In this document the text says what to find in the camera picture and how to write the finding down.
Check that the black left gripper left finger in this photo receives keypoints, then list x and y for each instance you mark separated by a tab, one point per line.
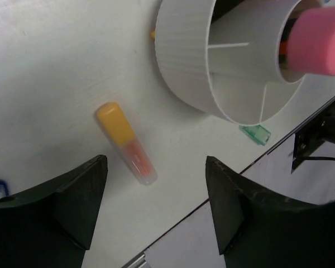
52	224

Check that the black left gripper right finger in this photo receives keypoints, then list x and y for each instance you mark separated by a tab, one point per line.
257	227

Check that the pink capped highlighter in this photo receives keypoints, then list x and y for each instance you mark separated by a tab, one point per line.
311	43

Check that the grey highlighter orange cap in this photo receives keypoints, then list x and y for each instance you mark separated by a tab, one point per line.
283	49

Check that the green transparent highlighter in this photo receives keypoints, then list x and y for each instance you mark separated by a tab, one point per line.
256	133

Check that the yellow capped orange highlighter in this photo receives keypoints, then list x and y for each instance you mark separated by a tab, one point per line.
121	135

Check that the white round pen holder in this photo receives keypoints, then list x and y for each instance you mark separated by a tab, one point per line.
222	57

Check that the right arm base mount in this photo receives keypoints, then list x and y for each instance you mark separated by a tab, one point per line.
313	134

